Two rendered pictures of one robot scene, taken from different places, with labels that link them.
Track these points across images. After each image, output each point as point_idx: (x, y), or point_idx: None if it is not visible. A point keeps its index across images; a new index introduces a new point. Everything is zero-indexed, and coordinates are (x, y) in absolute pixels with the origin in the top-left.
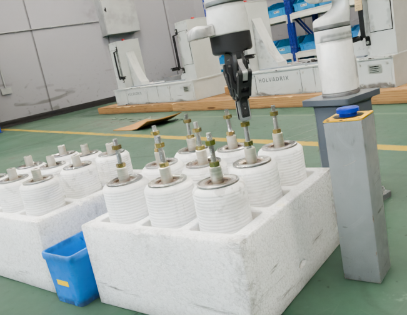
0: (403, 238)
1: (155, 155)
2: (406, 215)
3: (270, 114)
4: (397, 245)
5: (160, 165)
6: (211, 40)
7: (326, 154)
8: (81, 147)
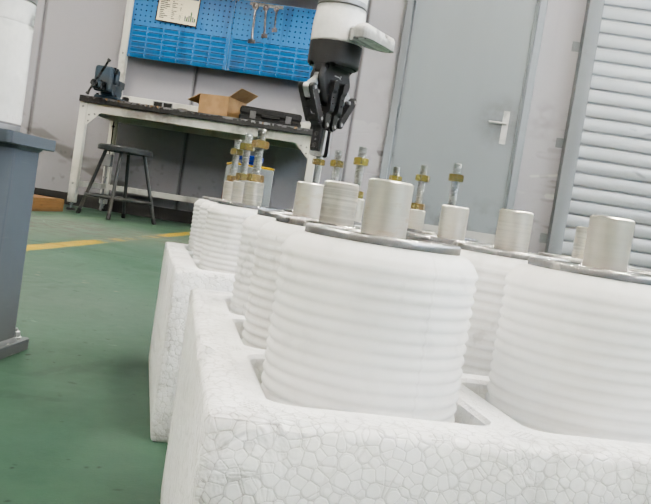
0: (118, 340)
1: (363, 205)
2: (35, 334)
3: (242, 153)
4: (141, 343)
5: (424, 207)
6: (359, 49)
7: (8, 245)
8: (357, 196)
